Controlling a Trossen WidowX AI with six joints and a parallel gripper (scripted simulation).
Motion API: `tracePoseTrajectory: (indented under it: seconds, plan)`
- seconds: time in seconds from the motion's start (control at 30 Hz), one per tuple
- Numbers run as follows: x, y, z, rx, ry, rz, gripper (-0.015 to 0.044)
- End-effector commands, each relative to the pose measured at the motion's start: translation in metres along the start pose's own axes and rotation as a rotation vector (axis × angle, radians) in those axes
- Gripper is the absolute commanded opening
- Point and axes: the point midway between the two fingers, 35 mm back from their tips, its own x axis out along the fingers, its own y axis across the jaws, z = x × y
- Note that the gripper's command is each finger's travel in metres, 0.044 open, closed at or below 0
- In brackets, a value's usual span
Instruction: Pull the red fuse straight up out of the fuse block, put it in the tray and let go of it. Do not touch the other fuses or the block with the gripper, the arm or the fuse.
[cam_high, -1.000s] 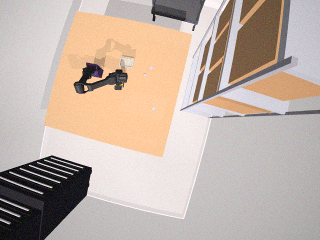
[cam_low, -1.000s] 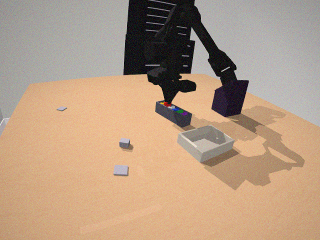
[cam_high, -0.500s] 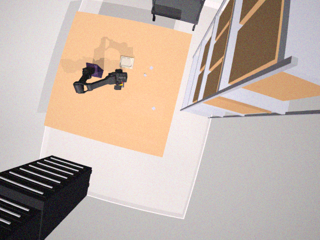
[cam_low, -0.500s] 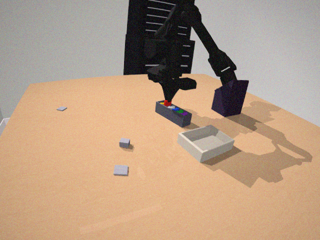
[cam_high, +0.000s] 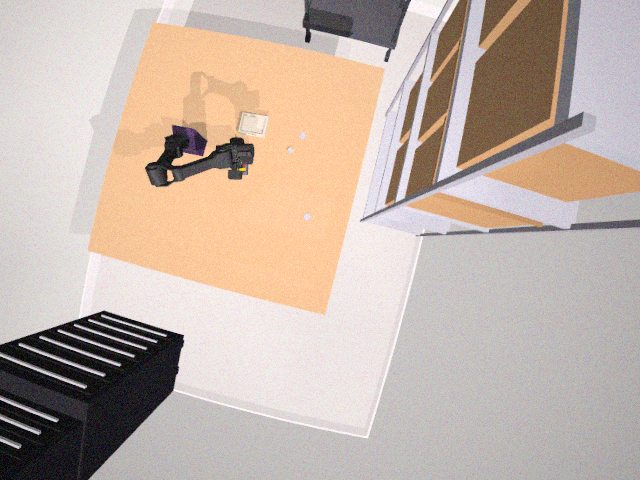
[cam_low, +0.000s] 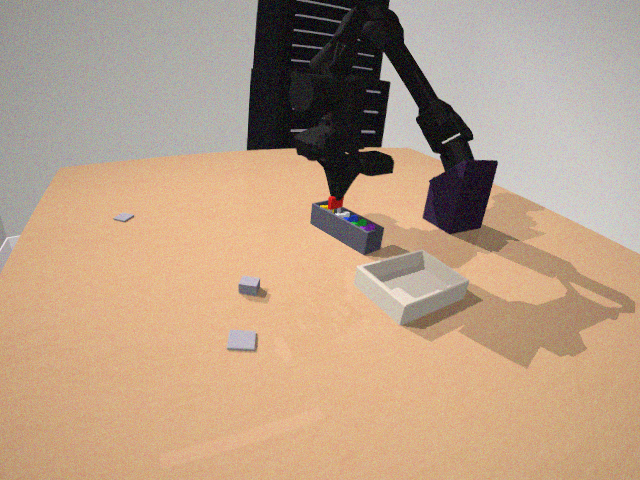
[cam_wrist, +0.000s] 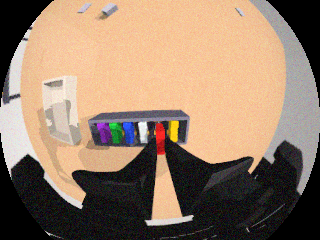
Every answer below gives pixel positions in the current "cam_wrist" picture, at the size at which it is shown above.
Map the white fuse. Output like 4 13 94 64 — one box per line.
139 121 148 143

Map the white open tray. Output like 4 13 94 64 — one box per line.
41 76 81 145

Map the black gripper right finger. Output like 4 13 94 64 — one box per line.
164 137 255 217

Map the yellow fuse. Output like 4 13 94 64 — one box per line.
169 120 179 141

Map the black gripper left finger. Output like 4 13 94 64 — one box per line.
71 139 157 220

